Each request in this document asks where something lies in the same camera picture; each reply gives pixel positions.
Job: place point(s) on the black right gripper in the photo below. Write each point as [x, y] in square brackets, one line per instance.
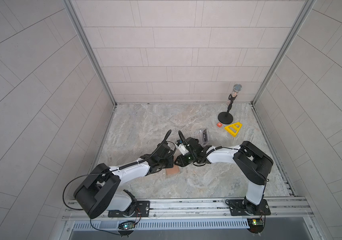
[181, 163]

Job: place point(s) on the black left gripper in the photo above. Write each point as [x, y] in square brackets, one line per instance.
[170, 159]

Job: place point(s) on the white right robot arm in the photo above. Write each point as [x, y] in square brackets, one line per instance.
[252, 161]

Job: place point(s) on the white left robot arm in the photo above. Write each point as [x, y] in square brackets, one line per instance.
[100, 191]

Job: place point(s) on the clear acrylic card stand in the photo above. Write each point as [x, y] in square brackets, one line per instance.
[199, 134]

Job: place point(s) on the black card in stand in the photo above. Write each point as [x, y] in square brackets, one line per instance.
[205, 136]

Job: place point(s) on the small red block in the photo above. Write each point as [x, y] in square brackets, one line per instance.
[219, 124]

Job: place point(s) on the yellow triangle block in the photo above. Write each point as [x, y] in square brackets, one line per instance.
[233, 129]

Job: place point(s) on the black microphone stand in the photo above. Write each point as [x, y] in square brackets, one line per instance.
[226, 117]

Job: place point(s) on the white ventilation grille strip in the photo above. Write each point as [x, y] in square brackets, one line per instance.
[170, 224]

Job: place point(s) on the left green circuit board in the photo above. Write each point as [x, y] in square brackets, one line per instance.
[126, 226]

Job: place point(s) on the right circuit board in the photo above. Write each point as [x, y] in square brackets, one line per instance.
[256, 226]

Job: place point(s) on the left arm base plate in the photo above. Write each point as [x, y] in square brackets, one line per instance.
[136, 209]

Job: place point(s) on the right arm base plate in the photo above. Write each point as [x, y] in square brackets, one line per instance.
[246, 208]

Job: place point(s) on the aluminium mounting rail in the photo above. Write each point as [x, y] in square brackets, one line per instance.
[213, 208]

